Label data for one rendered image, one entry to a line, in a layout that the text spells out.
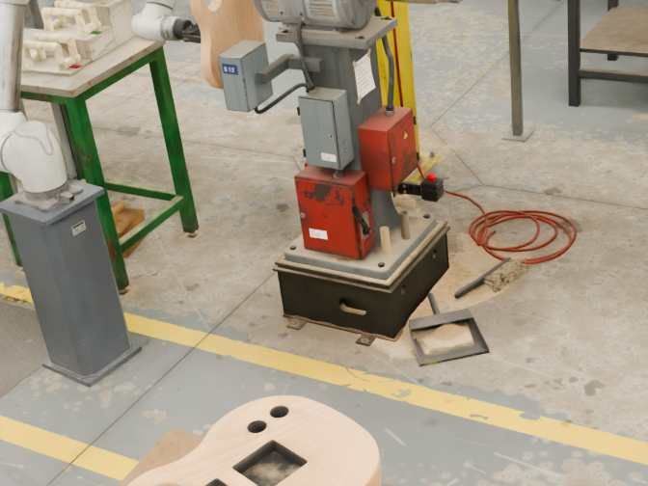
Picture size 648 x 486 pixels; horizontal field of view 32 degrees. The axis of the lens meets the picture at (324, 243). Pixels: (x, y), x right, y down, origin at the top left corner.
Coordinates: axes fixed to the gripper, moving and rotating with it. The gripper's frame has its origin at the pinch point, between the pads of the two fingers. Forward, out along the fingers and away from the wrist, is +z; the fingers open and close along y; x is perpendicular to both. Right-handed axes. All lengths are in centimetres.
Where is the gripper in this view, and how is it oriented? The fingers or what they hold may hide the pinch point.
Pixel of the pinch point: (225, 33)
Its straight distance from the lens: 415.9
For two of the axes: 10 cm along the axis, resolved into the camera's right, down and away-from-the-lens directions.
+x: -1.7, -7.9, -5.9
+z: 8.6, 1.7, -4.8
